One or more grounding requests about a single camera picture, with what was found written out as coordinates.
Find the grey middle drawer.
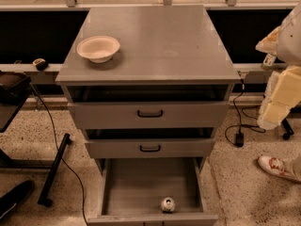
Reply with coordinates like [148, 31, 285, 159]
[85, 138, 214, 159]

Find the small clear bottle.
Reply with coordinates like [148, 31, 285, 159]
[261, 54, 277, 70]

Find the black power adapter cable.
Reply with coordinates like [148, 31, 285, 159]
[224, 78, 267, 148]

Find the black wheeled stand leg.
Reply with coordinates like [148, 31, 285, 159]
[281, 119, 294, 140]

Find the grey drawer cabinet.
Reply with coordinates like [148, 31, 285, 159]
[55, 5, 242, 174]

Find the grey top drawer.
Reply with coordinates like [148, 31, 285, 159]
[69, 102, 229, 129]

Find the dark side table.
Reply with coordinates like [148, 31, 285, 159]
[0, 72, 31, 133]

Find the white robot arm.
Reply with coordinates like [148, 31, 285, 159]
[256, 4, 301, 130]

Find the white red sneaker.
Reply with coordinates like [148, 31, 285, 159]
[258, 155, 301, 183]

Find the beige trouser leg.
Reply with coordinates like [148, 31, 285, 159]
[286, 156, 301, 181]

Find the grey open bottom drawer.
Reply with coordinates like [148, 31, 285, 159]
[87, 157, 218, 226]

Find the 7up soda can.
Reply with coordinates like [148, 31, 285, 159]
[160, 197, 176, 213]

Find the black yellow tape measure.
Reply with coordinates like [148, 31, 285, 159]
[33, 58, 49, 71]

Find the black shoe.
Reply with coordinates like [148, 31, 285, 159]
[0, 180, 35, 219]

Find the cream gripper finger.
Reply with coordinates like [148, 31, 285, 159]
[255, 26, 279, 56]
[257, 66, 301, 130]

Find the black floor cable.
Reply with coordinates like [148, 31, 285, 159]
[31, 85, 89, 226]

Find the black table leg stand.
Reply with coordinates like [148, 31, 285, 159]
[38, 134, 71, 207]

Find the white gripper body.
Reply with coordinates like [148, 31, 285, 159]
[264, 72, 279, 98]

